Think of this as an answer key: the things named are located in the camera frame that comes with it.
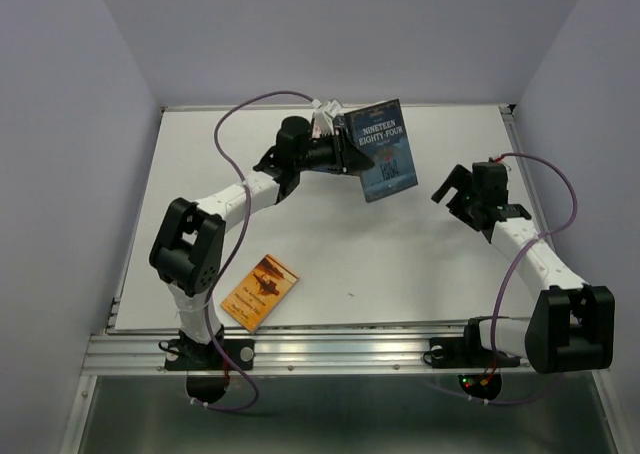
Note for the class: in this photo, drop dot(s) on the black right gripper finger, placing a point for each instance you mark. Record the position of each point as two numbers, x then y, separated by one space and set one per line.
460 202
455 180

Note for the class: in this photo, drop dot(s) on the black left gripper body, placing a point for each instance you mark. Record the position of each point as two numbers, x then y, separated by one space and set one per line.
328 152

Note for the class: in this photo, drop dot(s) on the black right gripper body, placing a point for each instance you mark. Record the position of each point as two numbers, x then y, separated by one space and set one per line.
467 218

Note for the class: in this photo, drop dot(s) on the Nineteen Eighty-Four blue book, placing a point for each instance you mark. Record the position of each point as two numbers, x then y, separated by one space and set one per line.
379 132

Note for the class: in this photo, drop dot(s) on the orange Huckleberry Finn book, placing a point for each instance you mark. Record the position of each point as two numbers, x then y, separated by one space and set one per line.
259 293

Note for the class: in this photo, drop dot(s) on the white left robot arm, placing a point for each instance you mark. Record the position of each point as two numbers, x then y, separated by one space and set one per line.
187 251

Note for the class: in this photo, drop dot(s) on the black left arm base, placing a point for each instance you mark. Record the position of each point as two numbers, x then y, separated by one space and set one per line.
209 367

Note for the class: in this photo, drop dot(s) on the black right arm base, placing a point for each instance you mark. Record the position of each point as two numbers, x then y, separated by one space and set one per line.
466 351

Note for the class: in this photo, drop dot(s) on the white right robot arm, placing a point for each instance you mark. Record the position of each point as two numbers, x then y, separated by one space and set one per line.
571 327

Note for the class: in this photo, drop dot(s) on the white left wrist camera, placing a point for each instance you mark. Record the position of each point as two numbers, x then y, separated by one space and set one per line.
323 117

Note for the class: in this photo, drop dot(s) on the aluminium mounting rail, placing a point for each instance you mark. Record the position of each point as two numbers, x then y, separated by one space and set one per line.
382 350

